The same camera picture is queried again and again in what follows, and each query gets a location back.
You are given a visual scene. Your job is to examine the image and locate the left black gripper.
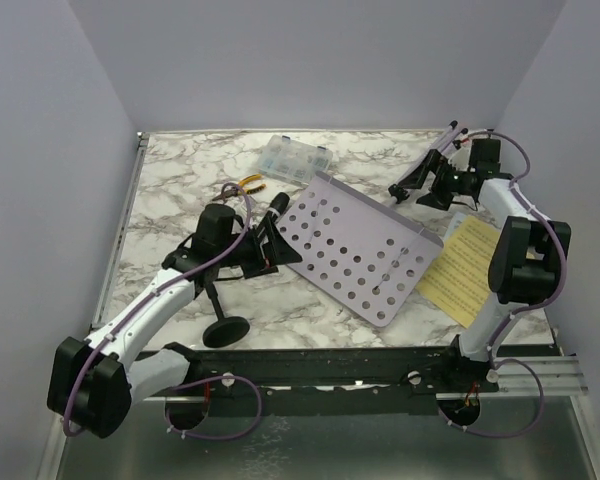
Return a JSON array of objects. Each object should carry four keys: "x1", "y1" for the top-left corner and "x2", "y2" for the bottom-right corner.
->
[{"x1": 216, "y1": 216, "x2": 301, "y2": 278}]

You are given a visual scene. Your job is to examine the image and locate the lilac perforated music stand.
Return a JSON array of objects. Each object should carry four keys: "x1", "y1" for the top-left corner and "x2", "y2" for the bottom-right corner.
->
[{"x1": 277, "y1": 120, "x2": 470, "y2": 330}]

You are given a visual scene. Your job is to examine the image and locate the yellow sheet music page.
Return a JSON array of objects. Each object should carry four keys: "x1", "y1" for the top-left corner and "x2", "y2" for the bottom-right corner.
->
[{"x1": 416, "y1": 215, "x2": 500, "y2": 328}]

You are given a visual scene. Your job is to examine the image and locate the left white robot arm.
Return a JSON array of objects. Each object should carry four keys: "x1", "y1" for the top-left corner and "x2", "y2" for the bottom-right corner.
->
[{"x1": 47, "y1": 193, "x2": 302, "y2": 438}]

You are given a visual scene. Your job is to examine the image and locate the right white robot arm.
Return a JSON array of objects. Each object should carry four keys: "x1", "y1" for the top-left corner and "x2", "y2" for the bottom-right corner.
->
[{"x1": 388, "y1": 130, "x2": 571, "y2": 362}]

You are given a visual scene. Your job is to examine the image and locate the white sheet music page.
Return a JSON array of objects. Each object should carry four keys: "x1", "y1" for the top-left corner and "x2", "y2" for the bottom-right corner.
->
[{"x1": 443, "y1": 212, "x2": 467, "y2": 242}]

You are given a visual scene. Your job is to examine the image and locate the black microphone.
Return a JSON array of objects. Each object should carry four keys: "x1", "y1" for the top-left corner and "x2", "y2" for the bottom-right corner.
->
[{"x1": 266, "y1": 192, "x2": 290, "y2": 221}]

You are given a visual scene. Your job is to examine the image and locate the black microphone desk stand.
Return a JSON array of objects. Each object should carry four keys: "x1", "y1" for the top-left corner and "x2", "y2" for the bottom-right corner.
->
[{"x1": 202, "y1": 280, "x2": 250, "y2": 349}]

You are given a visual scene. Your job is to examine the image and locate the clear plastic compartment box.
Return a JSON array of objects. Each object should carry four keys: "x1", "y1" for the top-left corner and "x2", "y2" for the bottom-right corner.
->
[{"x1": 256, "y1": 135, "x2": 334, "y2": 185}]

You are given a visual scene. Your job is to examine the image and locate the yellow handled pliers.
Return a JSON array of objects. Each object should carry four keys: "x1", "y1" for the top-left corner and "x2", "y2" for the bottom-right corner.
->
[{"x1": 213, "y1": 174, "x2": 266, "y2": 201}]

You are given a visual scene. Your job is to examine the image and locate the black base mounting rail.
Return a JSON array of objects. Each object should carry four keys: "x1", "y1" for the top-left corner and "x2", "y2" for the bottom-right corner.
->
[{"x1": 128, "y1": 344, "x2": 497, "y2": 425}]

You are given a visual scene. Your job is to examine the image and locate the aluminium extrusion rail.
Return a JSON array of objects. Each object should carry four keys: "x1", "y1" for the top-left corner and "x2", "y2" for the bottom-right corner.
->
[{"x1": 489, "y1": 356, "x2": 589, "y2": 398}]

